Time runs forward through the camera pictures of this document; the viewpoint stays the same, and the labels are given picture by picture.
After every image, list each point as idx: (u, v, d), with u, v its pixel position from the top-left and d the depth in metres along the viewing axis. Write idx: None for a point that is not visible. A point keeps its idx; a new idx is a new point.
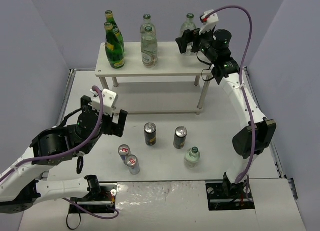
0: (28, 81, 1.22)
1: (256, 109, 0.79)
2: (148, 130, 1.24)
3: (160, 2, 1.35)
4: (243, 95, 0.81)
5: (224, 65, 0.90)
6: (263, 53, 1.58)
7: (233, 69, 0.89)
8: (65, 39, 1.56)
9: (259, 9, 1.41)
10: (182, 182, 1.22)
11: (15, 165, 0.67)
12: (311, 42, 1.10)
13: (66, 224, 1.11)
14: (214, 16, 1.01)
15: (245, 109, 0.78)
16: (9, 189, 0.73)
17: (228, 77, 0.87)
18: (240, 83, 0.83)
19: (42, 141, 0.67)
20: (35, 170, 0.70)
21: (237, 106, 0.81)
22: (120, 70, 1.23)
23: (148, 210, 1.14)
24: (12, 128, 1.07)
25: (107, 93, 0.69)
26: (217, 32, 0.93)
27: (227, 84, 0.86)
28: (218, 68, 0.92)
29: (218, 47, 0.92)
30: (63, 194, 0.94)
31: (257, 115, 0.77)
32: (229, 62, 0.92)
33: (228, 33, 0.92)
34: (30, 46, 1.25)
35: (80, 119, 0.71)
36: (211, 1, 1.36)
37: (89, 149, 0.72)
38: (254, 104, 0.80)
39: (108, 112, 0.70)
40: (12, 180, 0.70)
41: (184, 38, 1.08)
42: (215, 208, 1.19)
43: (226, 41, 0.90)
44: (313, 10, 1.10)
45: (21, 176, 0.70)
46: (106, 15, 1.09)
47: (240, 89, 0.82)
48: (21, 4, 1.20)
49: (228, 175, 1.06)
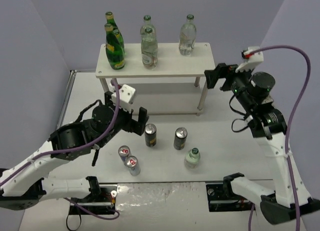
0: (28, 82, 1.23)
1: (300, 185, 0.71)
2: (148, 131, 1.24)
3: (161, 3, 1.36)
4: (288, 167, 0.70)
5: (267, 120, 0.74)
6: (262, 54, 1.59)
7: (277, 124, 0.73)
8: (65, 41, 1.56)
9: (259, 11, 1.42)
10: (183, 183, 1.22)
11: (31, 158, 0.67)
12: (311, 44, 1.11)
13: (66, 226, 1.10)
14: (259, 54, 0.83)
15: (288, 186, 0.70)
16: (23, 182, 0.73)
17: (271, 139, 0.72)
18: (285, 150, 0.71)
19: (60, 136, 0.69)
20: (51, 163, 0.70)
21: (279, 178, 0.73)
22: (120, 71, 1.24)
23: (148, 211, 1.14)
24: (12, 129, 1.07)
25: (126, 88, 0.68)
26: (255, 76, 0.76)
27: (269, 147, 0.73)
28: (258, 121, 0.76)
29: (257, 94, 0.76)
30: (66, 193, 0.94)
31: (301, 193, 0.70)
32: (272, 114, 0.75)
33: (271, 77, 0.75)
34: (31, 47, 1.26)
35: (93, 113, 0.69)
36: (211, 3, 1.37)
37: (106, 142, 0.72)
38: (299, 177, 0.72)
39: (126, 107, 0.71)
40: (27, 173, 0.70)
41: (217, 72, 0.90)
42: (215, 209, 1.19)
43: (268, 89, 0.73)
44: (313, 11, 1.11)
45: (36, 170, 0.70)
46: (106, 16, 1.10)
47: (285, 158, 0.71)
48: (21, 5, 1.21)
49: (232, 185, 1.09)
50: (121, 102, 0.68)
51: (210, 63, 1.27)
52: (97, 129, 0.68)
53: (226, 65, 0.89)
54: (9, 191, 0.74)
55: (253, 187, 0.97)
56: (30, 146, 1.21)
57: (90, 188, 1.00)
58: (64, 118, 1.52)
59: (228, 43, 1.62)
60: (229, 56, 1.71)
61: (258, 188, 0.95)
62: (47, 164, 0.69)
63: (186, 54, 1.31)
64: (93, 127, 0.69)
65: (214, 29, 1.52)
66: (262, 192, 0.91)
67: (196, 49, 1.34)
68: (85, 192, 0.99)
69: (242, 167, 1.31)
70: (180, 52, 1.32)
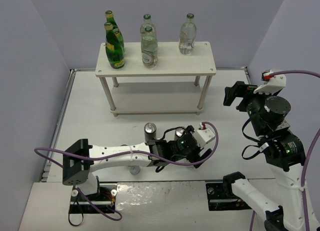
0: (28, 81, 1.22)
1: (311, 215, 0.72)
2: (148, 130, 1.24)
3: (161, 2, 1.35)
4: (303, 200, 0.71)
5: (286, 150, 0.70)
6: (263, 53, 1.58)
7: (295, 155, 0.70)
8: (65, 39, 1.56)
9: (260, 9, 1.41)
10: (182, 182, 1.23)
11: (135, 151, 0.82)
12: (312, 42, 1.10)
13: (69, 222, 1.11)
14: (281, 78, 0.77)
15: (299, 217, 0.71)
16: (112, 164, 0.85)
17: (289, 170, 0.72)
18: (301, 183, 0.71)
19: (155, 145, 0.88)
20: (142, 161, 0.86)
21: (291, 208, 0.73)
22: (120, 70, 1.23)
23: (148, 210, 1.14)
24: (11, 128, 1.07)
25: (209, 130, 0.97)
26: (269, 101, 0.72)
27: (285, 178, 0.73)
28: (275, 148, 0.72)
29: (272, 120, 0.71)
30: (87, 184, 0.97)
31: (311, 223, 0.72)
32: (290, 142, 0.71)
33: (286, 102, 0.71)
34: (30, 46, 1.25)
35: (182, 139, 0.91)
36: (211, 2, 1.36)
37: (175, 159, 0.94)
38: (311, 208, 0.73)
39: (201, 143, 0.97)
40: (122, 159, 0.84)
41: (234, 90, 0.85)
42: (215, 208, 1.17)
43: (283, 115, 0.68)
44: (313, 10, 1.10)
45: (130, 161, 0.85)
46: (106, 14, 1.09)
47: (300, 191, 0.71)
48: (21, 3, 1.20)
49: (232, 187, 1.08)
50: (201, 137, 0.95)
51: (210, 62, 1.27)
52: (182, 151, 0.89)
53: (244, 84, 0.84)
54: (92, 166, 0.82)
55: (257, 197, 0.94)
56: (30, 145, 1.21)
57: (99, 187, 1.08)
58: (64, 116, 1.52)
59: (228, 42, 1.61)
60: (229, 55, 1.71)
61: (262, 201, 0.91)
62: (140, 160, 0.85)
63: (186, 53, 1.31)
64: (180, 149, 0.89)
65: (215, 28, 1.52)
66: (267, 206, 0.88)
67: (196, 48, 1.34)
68: (95, 189, 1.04)
69: (242, 166, 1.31)
70: (180, 51, 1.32)
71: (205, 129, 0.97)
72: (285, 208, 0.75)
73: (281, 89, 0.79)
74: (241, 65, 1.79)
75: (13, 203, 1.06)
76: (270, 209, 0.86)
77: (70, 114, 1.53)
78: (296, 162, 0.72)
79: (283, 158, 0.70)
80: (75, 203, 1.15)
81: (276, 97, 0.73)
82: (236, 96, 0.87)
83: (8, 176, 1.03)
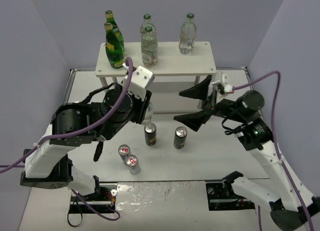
0: (28, 81, 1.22)
1: (301, 186, 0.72)
2: (148, 130, 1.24)
3: (161, 1, 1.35)
4: (285, 172, 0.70)
5: (254, 132, 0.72)
6: (263, 53, 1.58)
7: (264, 136, 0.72)
8: (65, 39, 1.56)
9: (260, 9, 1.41)
10: (182, 182, 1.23)
11: (37, 142, 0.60)
12: (311, 42, 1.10)
13: (68, 222, 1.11)
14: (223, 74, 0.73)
15: (290, 189, 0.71)
16: (40, 165, 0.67)
17: (263, 148, 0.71)
18: (278, 157, 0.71)
19: (58, 117, 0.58)
20: (56, 149, 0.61)
21: (279, 184, 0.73)
22: (120, 70, 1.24)
23: (149, 210, 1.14)
24: (11, 128, 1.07)
25: (142, 70, 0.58)
26: (246, 98, 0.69)
27: (262, 157, 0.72)
28: (246, 135, 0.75)
29: (248, 113, 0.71)
30: (80, 186, 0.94)
31: (305, 194, 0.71)
32: (259, 127, 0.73)
33: (259, 94, 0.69)
34: (30, 46, 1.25)
35: (106, 96, 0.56)
36: (211, 2, 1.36)
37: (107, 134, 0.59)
38: (298, 179, 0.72)
39: (139, 95, 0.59)
40: (38, 157, 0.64)
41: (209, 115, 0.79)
42: (215, 208, 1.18)
43: (260, 108, 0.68)
44: (312, 10, 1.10)
45: (43, 156, 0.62)
46: (105, 14, 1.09)
47: (279, 164, 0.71)
48: (21, 4, 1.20)
49: (233, 188, 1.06)
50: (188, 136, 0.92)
51: (210, 62, 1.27)
52: (113, 116, 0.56)
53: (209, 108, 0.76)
54: (29, 174, 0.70)
55: (256, 191, 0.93)
56: (29, 145, 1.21)
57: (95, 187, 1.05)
58: None
59: (228, 42, 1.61)
60: (229, 54, 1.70)
61: (263, 192, 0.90)
62: (51, 149, 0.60)
63: (186, 53, 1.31)
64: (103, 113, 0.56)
65: (215, 28, 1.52)
66: (269, 197, 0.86)
67: (196, 48, 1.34)
68: (91, 191, 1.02)
69: (242, 166, 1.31)
70: (180, 51, 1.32)
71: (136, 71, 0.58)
72: (276, 186, 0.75)
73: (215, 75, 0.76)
74: (241, 65, 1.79)
75: (12, 203, 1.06)
76: (273, 199, 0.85)
77: None
78: (267, 139, 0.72)
79: (254, 139, 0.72)
80: (75, 203, 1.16)
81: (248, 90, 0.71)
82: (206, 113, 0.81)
83: (8, 175, 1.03)
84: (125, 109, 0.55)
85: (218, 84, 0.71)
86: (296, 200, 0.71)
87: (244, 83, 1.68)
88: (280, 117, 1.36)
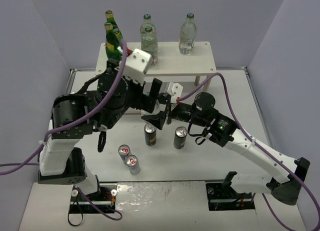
0: (28, 81, 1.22)
1: (281, 156, 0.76)
2: (148, 130, 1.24)
3: (161, 1, 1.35)
4: (262, 149, 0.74)
5: (220, 127, 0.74)
6: (262, 53, 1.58)
7: (230, 127, 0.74)
8: (65, 39, 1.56)
9: (260, 9, 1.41)
10: (182, 182, 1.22)
11: (42, 140, 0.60)
12: (310, 42, 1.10)
13: (68, 222, 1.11)
14: (176, 88, 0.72)
15: (274, 163, 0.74)
16: (51, 162, 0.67)
17: (234, 138, 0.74)
18: (250, 139, 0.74)
19: (55, 110, 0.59)
20: (61, 144, 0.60)
21: (262, 162, 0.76)
22: None
23: (148, 210, 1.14)
24: (12, 128, 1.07)
25: (139, 53, 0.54)
26: (197, 100, 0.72)
27: (237, 146, 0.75)
28: (214, 132, 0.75)
29: (205, 114, 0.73)
30: (87, 183, 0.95)
31: (288, 162, 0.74)
32: (222, 121, 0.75)
33: (207, 94, 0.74)
34: (30, 46, 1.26)
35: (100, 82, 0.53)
36: (212, 2, 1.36)
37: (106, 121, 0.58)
38: (275, 151, 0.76)
39: (138, 80, 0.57)
40: (47, 155, 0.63)
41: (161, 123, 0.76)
42: (215, 208, 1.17)
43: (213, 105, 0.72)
44: (312, 9, 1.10)
45: (51, 153, 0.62)
46: (106, 14, 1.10)
47: (254, 145, 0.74)
48: (21, 4, 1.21)
49: (234, 188, 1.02)
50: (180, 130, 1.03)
51: (210, 62, 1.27)
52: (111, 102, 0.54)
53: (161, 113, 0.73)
54: (44, 172, 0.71)
55: (252, 180, 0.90)
56: (29, 144, 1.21)
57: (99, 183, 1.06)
58: None
59: (228, 42, 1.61)
60: (229, 54, 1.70)
61: (258, 178, 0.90)
62: (56, 145, 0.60)
63: (186, 53, 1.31)
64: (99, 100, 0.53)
65: (215, 29, 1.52)
66: (264, 180, 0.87)
67: (196, 48, 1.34)
68: (95, 189, 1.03)
69: (242, 165, 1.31)
70: (180, 51, 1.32)
71: (132, 55, 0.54)
72: (263, 167, 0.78)
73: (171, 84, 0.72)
74: (241, 65, 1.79)
75: (13, 202, 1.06)
76: (268, 180, 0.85)
77: None
78: (233, 129, 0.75)
79: (224, 134, 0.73)
80: (75, 203, 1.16)
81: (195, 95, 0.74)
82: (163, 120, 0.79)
83: (8, 175, 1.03)
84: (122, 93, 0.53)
85: (167, 95, 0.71)
86: (283, 170, 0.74)
87: (244, 83, 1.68)
88: (280, 117, 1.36)
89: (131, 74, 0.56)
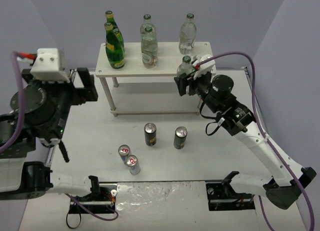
0: None
1: (289, 161, 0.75)
2: (148, 130, 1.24)
3: (161, 1, 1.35)
4: (272, 149, 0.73)
5: (236, 115, 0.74)
6: (263, 53, 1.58)
7: (246, 116, 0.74)
8: (65, 40, 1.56)
9: (260, 9, 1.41)
10: (182, 182, 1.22)
11: None
12: (310, 43, 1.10)
13: (66, 223, 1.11)
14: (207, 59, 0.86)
15: (280, 166, 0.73)
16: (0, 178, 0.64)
17: (247, 130, 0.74)
18: (263, 135, 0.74)
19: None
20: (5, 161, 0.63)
21: (268, 161, 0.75)
22: (120, 70, 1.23)
23: (148, 210, 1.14)
24: None
25: (44, 53, 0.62)
26: (215, 81, 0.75)
27: (248, 138, 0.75)
28: (229, 120, 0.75)
29: (221, 97, 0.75)
30: (70, 189, 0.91)
31: (294, 167, 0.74)
32: (238, 109, 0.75)
33: (228, 78, 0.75)
34: (30, 46, 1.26)
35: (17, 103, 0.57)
36: (211, 2, 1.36)
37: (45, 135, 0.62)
38: (285, 154, 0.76)
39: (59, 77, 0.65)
40: None
41: (180, 84, 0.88)
42: (215, 208, 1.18)
43: (229, 89, 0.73)
44: (312, 10, 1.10)
45: None
46: (106, 15, 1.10)
47: (265, 142, 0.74)
48: (21, 4, 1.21)
49: (233, 187, 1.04)
50: None
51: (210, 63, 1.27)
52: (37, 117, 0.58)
53: (185, 75, 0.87)
54: None
55: (251, 181, 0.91)
56: None
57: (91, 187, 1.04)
58: None
59: (228, 42, 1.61)
60: (229, 54, 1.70)
61: (257, 179, 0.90)
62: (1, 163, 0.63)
63: (186, 53, 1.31)
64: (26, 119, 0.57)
65: (215, 29, 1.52)
66: (262, 181, 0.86)
67: (196, 48, 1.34)
68: (83, 194, 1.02)
69: (242, 166, 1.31)
70: (180, 51, 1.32)
71: (40, 58, 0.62)
72: (267, 166, 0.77)
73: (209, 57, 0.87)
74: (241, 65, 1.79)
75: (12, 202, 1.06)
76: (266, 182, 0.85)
77: (70, 114, 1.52)
78: (248, 120, 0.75)
79: (238, 122, 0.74)
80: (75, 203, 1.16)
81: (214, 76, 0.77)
82: (184, 87, 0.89)
83: None
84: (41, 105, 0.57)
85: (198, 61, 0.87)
86: (287, 174, 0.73)
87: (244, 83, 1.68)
88: (280, 117, 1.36)
89: (50, 76, 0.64)
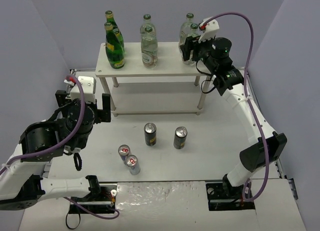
0: (27, 81, 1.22)
1: (264, 122, 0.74)
2: (148, 130, 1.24)
3: (161, 1, 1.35)
4: (250, 108, 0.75)
5: (227, 75, 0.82)
6: (262, 53, 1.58)
7: (236, 79, 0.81)
8: (65, 40, 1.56)
9: (260, 9, 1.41)
10: (182, 182, 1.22)
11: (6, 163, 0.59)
12: (310, 42, 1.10)
13: (66, 225, 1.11)
14: (213, 23, 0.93)
15: (253, 123, 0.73)
16: (9, 185, 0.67)
17: (233, 89, 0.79)
18: (245, 94, 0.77)
19: (28, 137, 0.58)
20: (26, 167, 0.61)
21: (244, 119, 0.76)
22: (120, 70, 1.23)
23: (148, 210, 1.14)
24: (12, 128, 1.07)
25: (82, 79, 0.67)
26: (216, 41, 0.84)
27: (232, 96, 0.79)
28: (220, 79, 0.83)
29: (218, 56, 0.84)
30: (65, 192, 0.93)
31: (266, 128, 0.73)
32: (231, 72, 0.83)
33: (228, 41, 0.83)
34: (30, 47, 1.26)
35: (69, 111, 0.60)
36: (211, 2, 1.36)
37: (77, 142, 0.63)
38: (262, 116, 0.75)
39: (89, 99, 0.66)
40: (8, 177, 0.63)
41: (186, 45, 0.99)
42: (215, 208, 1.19)
43: (226, 50, 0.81)
44: (312, 9, 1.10)
45: (14, 174, 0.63)
46: (106, 15, 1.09)
47: (246, 101, 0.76)
48: (21, 4, 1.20)
49: (229, 178, 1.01)
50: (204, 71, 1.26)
51: None
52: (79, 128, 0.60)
53: (191, 38, 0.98)
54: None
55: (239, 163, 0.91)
56: None
57: (89, 187, 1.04)
58: None
59: None
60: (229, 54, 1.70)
61: None
62: (22, 168, 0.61)
63: None
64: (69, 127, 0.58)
65: None
66: None
67: None
68: (82, 194, 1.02)
69: None
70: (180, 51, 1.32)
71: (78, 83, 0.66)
72: (243, 124, 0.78)
73: (217, 32, 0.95)
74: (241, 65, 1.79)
75: None
76: None
77: None
78: (238, 83, 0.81)
79: (227, 81, 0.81)
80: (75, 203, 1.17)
81: (218, 38, 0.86)
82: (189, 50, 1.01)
83: None
84: (88, 120, 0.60)
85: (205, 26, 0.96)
86: (258, 132, 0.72)
87: None
88: (280, 117, 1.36)
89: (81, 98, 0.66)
